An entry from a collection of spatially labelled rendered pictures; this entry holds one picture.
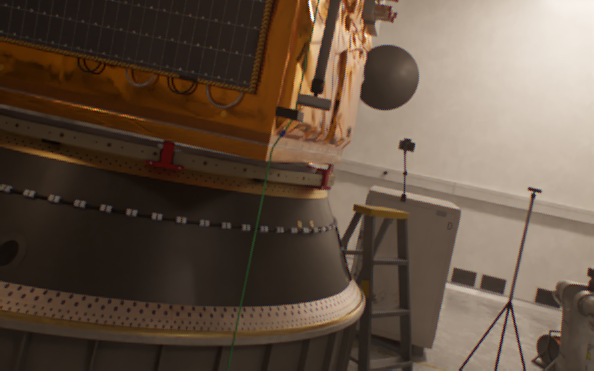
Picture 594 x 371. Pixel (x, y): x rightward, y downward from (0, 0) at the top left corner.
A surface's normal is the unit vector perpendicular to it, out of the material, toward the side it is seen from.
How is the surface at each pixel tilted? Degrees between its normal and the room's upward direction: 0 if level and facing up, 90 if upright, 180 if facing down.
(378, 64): 90
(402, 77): 90
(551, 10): 90
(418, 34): 90
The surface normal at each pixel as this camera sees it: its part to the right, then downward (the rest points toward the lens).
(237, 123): -0.18, 0.07
